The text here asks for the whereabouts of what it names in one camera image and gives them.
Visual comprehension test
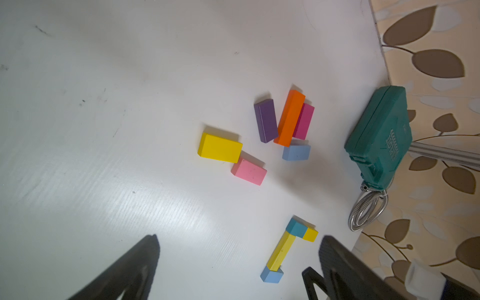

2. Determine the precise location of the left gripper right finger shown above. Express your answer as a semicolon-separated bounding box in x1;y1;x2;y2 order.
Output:
302;236;405;300

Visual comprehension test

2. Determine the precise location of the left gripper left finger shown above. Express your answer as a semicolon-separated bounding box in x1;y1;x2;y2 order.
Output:
71;234;161;300

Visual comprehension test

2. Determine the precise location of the small yellow block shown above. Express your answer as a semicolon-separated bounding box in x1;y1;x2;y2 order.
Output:
303;227;318;243

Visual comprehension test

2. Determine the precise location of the long yellow block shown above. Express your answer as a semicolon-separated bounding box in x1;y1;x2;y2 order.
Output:
266;231;296;272

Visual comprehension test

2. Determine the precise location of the teal block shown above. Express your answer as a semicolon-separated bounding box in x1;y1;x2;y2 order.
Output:
286;217;308;239

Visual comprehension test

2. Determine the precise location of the light blue block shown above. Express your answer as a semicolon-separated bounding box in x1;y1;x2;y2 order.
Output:
260;266;284;284
282;144;311;161

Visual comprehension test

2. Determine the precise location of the pink block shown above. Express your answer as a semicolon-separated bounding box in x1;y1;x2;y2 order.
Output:
231;157;267;186

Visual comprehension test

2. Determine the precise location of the large yellow block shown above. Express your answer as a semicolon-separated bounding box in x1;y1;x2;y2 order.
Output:
197;132;243;164

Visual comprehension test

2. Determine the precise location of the purple block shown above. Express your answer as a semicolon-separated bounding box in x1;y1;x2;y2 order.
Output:
254;99;279;143

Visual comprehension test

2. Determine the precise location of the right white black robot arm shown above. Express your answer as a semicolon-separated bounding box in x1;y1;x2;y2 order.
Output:
404;260;480;300

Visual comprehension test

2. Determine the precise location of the light blue tilted block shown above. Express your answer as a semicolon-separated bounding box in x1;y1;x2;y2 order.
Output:
282;144;311;161

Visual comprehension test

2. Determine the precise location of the green plastic tool case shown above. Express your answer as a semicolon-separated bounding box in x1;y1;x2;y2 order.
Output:
344;86;413;190

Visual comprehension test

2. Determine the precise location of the magenta block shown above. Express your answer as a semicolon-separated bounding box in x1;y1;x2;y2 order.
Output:
293;103;315;140

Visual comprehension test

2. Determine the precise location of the orange block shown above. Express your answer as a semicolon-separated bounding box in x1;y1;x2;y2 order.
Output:
274;90;306;147

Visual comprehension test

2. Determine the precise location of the coiled metal hose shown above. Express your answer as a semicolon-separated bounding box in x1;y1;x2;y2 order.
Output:
347;181;389;233

